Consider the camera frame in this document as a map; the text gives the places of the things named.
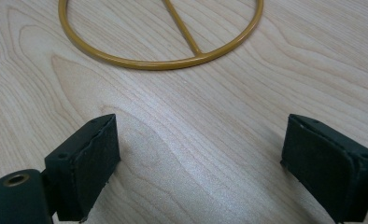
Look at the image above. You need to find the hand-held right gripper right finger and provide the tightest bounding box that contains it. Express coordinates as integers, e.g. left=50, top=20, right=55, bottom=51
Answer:
left=280, top=113, right=368, bottom=224

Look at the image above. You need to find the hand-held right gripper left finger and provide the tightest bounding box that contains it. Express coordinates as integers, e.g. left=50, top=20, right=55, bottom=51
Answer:
left=43, top=113, right=121, bottom=224

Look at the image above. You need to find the yellow metal ring stand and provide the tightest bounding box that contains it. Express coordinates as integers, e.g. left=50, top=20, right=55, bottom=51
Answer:
left=58, top=0, right=264, bottom=71

